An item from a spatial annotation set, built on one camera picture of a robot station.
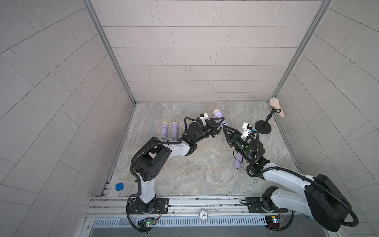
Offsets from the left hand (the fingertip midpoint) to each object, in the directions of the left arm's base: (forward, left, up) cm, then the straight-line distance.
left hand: (227, 122), depth 76 cm
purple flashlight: (+9, +37, -21) cm, 44 cm away
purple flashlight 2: (+9, +31, -21) cm, 38 cm away
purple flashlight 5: (-18, -3, -5) cm, 19 cm away
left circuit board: (-41, +36, -21) cm, 58 cm away
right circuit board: (-40, -20, -23) cm, 51 cm away
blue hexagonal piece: (-26, +55, -22) cm, 65 cm away
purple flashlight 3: (-5, +21, +5) cm, 22 cm away
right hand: (-4, +3, -1) cm, 5 cm away
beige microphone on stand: (+11, -27, +5) cm, 29 cm away
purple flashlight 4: (+5, +5, +1) cm, 7 cm away
